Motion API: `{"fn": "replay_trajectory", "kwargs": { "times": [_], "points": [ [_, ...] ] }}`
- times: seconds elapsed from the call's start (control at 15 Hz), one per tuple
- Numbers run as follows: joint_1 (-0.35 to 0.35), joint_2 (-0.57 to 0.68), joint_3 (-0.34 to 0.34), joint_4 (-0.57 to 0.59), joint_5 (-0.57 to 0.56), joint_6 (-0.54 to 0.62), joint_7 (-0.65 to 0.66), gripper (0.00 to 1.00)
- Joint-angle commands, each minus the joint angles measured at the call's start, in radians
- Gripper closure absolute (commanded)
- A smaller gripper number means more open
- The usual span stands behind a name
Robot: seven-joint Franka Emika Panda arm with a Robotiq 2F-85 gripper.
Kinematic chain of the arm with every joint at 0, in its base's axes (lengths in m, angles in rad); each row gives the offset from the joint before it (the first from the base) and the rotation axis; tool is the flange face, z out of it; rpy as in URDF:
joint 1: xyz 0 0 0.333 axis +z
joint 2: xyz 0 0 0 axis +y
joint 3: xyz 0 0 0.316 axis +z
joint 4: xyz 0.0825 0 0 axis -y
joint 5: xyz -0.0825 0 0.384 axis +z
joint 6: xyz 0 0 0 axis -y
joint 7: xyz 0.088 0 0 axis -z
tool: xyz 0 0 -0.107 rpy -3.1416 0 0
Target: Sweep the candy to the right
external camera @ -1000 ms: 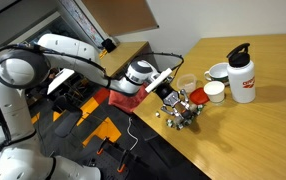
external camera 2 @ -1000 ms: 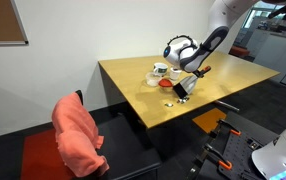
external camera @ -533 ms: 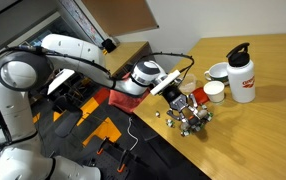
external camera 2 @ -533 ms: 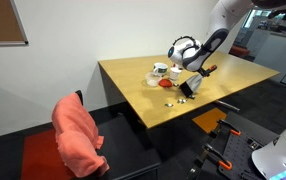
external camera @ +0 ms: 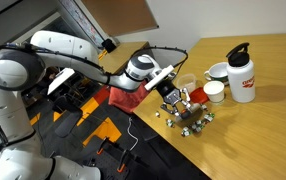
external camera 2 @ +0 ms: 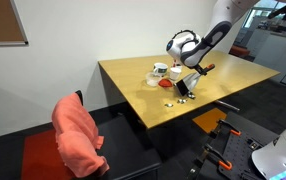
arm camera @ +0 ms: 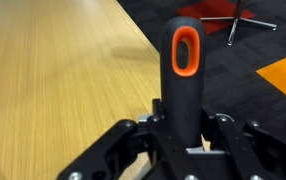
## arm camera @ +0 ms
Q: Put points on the chrome star chair base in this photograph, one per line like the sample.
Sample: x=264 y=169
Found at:
x=234 y=21

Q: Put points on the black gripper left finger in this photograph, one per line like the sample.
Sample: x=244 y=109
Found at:
x=116 y=140

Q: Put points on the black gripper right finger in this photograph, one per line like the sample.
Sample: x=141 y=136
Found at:
x=266 y=143

